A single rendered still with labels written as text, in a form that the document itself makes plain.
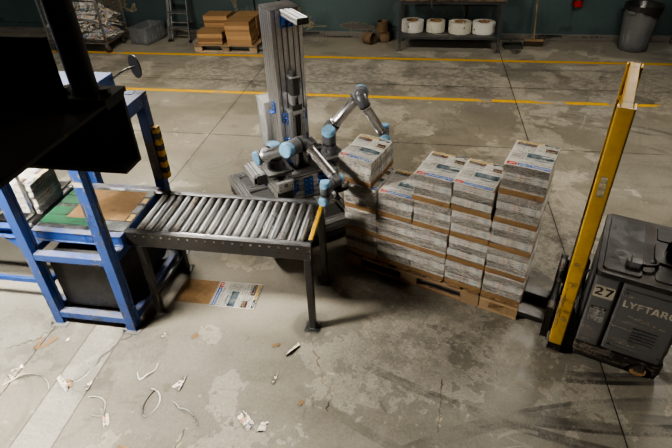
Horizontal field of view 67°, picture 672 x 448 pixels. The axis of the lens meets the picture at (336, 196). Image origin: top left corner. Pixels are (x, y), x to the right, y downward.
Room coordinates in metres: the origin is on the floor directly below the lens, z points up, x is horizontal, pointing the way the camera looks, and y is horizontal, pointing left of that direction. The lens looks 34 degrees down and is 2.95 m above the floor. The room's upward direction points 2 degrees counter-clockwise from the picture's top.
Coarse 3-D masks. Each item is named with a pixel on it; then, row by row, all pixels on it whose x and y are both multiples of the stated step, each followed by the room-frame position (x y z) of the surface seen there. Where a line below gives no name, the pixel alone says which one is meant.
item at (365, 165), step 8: (344, 152) 3.42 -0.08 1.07; (352, 152) 3.42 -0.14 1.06; (360, 152) 3.42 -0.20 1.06; (368, 152) 3.42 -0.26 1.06; (344, 160) 3.38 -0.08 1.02; (352, 160) 3.34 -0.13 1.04; (360, 160) 3.30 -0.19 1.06; (368, 160) 3.29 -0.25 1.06; (376, 160) 3.32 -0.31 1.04; (344, 168) 3.38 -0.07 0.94; (352, 168) 3.34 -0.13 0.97; (360, 168) 3.31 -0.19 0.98; (368, 168) 3.26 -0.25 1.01; (376, 168) 3.33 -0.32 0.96; (352, 176) 3.34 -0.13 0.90; (360, 176) 3.30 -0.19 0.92; (368, 176) 3.27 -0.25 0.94; (376, 176) 3.34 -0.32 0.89
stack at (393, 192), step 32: (352, 192) 3.33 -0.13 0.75; (384, 192) 3.20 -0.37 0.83; (352, 224) 3.34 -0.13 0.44; (384, 224) 3.19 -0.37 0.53; (448, 224) 2.95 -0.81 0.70; (480, 224) 2.84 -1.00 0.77; (352, 256) 3.34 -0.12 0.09; (384, 256) 3.19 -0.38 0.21; (416, 256) 3.05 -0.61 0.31; (480, 256) 2.82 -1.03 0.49; (480, 288) 2.79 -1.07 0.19
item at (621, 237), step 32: (608, 224) 2.76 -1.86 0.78; (640, 224) 2.73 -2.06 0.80; (608, 256) 2.42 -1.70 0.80; (640, 256) 2.41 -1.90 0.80; (608, 288) 2.27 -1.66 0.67; (640, 288) 2.20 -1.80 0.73; (608, 320) 2.25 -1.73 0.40; (640, 320) 2.16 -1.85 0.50; (576, 352) 2.30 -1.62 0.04; (608, 352) 2.20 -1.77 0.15; (640, 352) 2.12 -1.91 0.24
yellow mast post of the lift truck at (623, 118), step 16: (624, 112) 2.34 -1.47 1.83; (624, 128) 2.33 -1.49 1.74; (608, 144) 2.35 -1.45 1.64; (624, 144) 2.32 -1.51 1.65; (608, 160) 2.34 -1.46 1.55; (608, 176) 2.33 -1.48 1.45; (592, 192) 2.36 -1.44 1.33; (608, 192) 2.32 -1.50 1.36; (592, 208) 2.35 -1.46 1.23; (592, 224) 2.33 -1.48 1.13; (592, 240) 2.32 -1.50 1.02; (576, 256) 2.35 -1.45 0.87; (576, 272) 2.34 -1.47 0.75; (576, 288) 2.32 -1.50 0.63; (560, 304) 2.35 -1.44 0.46; (560, 320) 2.34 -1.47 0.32; (560, 336) 2.33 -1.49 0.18
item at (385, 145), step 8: (360, 136) 3.65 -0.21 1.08; (368, 136) 3.64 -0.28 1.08; (360, 144) 3.55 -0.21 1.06; (368, 144) 3.53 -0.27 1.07; (376, 144) 3.52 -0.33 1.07; (384, 144) 3.51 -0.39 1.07; (384, 152) 3.43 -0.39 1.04; (392, 152) 3.56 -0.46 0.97; (384, 160) 3.44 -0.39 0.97; (384, 168) 3.45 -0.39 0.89
